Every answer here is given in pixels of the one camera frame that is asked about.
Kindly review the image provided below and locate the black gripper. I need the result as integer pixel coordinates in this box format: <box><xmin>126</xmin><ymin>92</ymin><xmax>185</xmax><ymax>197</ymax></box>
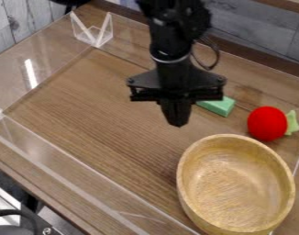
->
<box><xmin>126</xmin><ymin>60</ymin><xmax>227</xmax><ymax>127</ymax></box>

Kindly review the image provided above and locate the red plush fruit green leaf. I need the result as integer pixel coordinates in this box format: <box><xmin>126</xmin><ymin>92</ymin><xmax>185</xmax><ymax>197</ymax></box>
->
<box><xmin>247</xmin><ymin>106</ymin><xmax>299</xmax><ymax>141</ymax></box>

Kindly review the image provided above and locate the wooden bowl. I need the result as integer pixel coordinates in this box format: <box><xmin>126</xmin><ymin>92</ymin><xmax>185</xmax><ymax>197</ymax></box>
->
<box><xmin>176</xmin><ymin>134</ymin><xmax>295</xmax><ymax>235</ymax></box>

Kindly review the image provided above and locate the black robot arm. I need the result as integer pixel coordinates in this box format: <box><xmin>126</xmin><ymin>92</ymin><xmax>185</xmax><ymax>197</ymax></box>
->
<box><xmin>126</xmin><ymin>0</ymin><xmax>227</xmax><ymax>128</ymax></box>

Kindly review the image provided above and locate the green foam block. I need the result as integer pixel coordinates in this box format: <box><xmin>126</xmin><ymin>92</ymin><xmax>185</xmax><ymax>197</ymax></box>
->
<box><xmin>196</xmin><ymin>96</ymin><xmax>235</xmax><ymax>118</ymax></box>

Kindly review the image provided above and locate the black metal stand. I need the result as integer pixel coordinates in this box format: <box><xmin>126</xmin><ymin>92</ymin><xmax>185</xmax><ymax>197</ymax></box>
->
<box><xmin>20</xmin><ymin>204</ymin><xmax>56</xmax><ymax>235</ymax></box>

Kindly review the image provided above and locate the black cable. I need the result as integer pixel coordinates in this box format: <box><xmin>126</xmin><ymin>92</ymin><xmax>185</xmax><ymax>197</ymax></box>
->
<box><xmin>189</xmin><ymin>36</ymin><xmax>220</xmax><ymax>72</ymax></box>

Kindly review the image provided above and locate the clear acrylic corner bracket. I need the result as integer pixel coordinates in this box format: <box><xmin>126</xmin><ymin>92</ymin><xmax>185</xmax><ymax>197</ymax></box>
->
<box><xmin>69</xmin><ymin>12</ymin><xmax>112</xmax><ymax>49</ymax></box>

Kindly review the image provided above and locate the clear acrylic tray wall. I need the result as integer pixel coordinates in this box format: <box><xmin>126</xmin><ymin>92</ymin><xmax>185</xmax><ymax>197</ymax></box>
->
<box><xmin>0</xmin><ymin>115</ymin><xmax>199</xmax><ymax>235</ymax></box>

